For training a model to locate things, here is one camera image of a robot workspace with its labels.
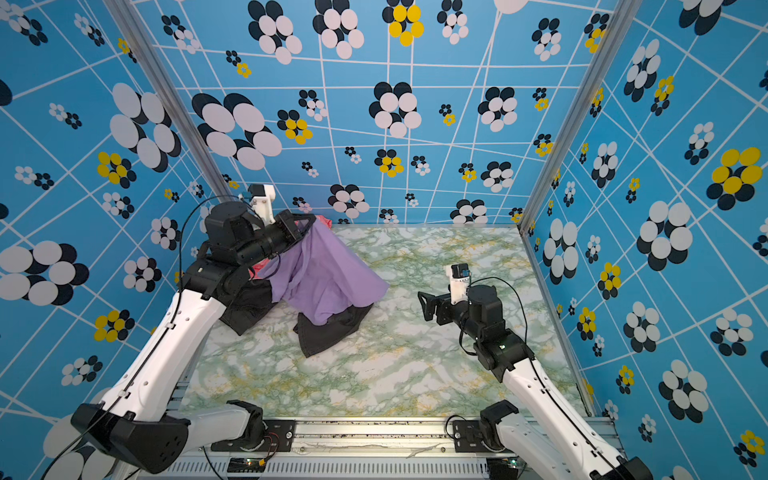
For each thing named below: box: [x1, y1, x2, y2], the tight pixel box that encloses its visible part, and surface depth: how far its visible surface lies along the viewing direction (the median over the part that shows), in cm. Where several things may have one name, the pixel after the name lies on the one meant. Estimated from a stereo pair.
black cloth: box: [220, 279, 374, 358], surface depth 89 cm
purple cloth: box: [258, 217, 390, 326], surface depth 82 cm
